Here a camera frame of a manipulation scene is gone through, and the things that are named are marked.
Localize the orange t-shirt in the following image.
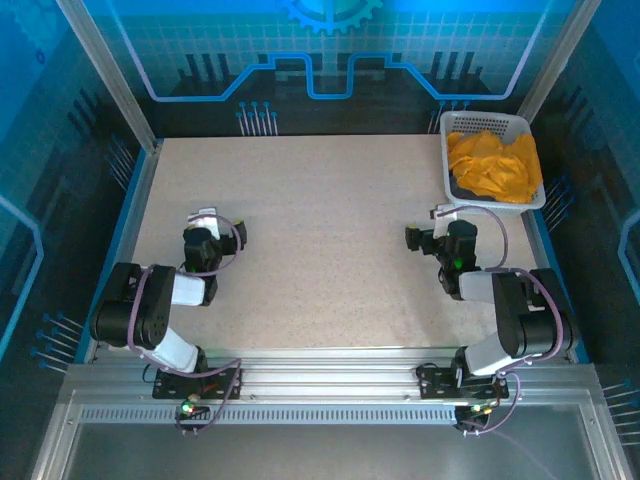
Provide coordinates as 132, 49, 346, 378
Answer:
446, 129, 545, 205

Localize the white plastic basket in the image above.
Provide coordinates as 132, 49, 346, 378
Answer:
439, 110, 547, 219

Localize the black controller board with LEDs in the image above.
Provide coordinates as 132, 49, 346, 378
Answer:
174, 397, 211, 437
454, 402, 494, 436

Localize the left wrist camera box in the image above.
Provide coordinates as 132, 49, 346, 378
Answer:
187, 206, 222, 242

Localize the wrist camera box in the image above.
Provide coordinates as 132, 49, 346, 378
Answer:
431, 203, 459, 239
187, 206, 222, 242

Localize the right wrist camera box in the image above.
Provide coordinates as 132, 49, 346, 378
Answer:
431, 203, 459, 239

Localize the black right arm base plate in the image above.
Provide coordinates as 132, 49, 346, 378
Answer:
415, 364, 510, 400

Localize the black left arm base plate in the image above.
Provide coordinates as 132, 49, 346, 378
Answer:
152, 367, 244, 401

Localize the aluminium frame rail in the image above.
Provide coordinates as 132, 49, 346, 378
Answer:
64, 347, 601, 409

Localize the aluminium frame post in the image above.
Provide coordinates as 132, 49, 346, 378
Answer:
53, 0, 164, 152
517, 0, 601, 121

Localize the slotted grey cable duct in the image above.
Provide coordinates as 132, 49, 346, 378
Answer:
78, 405, 461, 426

